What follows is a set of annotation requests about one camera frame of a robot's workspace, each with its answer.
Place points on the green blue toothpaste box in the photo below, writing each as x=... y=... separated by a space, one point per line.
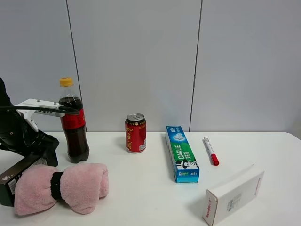
x=185 y=166

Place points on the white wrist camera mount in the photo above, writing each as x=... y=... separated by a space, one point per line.
x=30 y=107

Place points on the cola bottle yellow cap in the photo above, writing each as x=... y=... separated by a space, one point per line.
x=74 y=126

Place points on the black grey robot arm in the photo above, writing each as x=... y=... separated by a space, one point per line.
x=5 y=103

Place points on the white Snowhite box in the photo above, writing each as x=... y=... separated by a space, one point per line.
x=232 y=194

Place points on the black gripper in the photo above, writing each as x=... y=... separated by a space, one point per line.
x=17 y=135

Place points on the red whiteboard marker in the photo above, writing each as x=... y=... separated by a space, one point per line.
x=211 y=152

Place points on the dark brown cardboard box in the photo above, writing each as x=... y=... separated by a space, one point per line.
x=9 y=178

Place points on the red drink can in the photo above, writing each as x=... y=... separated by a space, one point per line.
x=135 y=128

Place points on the pink rolled towel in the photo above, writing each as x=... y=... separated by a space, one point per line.
x=80 y=186

